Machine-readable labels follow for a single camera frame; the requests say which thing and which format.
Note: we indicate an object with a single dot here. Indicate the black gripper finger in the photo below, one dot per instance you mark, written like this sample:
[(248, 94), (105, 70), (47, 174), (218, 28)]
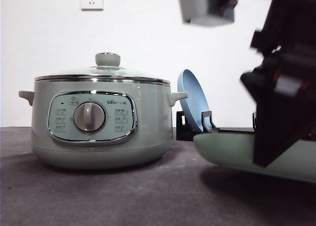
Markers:
[(283, 116)]

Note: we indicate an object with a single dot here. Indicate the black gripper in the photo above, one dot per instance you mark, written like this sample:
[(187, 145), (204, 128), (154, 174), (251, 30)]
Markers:
[(287, 43)]

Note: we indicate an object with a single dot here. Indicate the green plate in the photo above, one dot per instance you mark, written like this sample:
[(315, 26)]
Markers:
[(237, 149)]

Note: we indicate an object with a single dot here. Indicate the glass steamer lid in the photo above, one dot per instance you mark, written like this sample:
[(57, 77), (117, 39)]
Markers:
[(106, 70)]

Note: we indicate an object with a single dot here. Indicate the blue plate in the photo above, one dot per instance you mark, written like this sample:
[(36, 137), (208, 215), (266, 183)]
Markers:
[(196, 103)]

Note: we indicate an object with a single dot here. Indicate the green electric steamer pot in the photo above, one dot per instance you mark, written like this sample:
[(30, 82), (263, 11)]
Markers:
[(101, 121)]

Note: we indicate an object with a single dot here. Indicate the black dish rack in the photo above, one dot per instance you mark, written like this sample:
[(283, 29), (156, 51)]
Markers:
[(184, 130)]

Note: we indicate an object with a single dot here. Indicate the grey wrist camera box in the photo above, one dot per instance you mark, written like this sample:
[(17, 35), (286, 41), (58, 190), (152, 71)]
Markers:
[(208, 12)]

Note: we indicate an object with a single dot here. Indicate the white wall socket left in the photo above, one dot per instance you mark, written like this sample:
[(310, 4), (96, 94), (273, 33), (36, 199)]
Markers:
[(91, 5)]

